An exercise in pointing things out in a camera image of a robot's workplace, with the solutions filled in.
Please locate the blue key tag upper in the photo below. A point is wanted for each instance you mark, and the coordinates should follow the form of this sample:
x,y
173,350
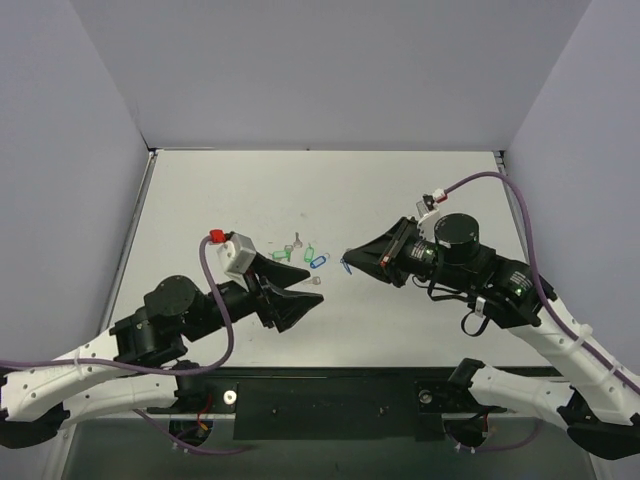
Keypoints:
x,y
318,261

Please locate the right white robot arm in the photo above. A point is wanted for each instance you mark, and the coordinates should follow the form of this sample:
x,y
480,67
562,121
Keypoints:
x,y
592,404

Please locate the green key tag left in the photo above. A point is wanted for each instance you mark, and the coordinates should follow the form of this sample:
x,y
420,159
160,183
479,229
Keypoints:
x,y
283,254

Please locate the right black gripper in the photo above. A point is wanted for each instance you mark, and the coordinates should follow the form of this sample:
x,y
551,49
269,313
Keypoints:
x,y
396,253

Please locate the loose silver key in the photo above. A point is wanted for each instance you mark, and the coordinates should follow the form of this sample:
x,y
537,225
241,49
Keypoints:
x,y
315,280

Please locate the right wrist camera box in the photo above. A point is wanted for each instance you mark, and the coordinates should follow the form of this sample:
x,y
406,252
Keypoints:
x,y
429,213

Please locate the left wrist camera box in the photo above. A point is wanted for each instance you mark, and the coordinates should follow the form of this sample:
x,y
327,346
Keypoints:
x,y
236,255

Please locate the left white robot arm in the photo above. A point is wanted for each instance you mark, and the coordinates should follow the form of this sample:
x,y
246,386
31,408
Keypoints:
x,y
140,362

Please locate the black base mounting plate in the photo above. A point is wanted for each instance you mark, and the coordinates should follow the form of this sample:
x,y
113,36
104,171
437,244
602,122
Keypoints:
x,y
328,403

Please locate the silver key top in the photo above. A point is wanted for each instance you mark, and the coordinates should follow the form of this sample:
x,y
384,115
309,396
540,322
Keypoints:
x,y
297,241

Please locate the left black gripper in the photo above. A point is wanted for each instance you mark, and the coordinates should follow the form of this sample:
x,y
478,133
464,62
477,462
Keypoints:
x,y
261,299

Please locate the blue key tag with ring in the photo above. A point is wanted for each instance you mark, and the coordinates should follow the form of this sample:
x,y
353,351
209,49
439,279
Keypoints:
x,y
346,266

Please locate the green key tag right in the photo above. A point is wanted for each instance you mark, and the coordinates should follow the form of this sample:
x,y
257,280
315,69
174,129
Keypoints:
x,y
309,254

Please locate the green key tag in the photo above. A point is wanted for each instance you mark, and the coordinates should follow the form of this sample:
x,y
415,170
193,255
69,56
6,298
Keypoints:
x,y
309,254
283,254

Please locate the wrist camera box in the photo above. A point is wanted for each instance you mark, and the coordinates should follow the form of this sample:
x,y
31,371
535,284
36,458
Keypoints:
x,y
236,255
429,213

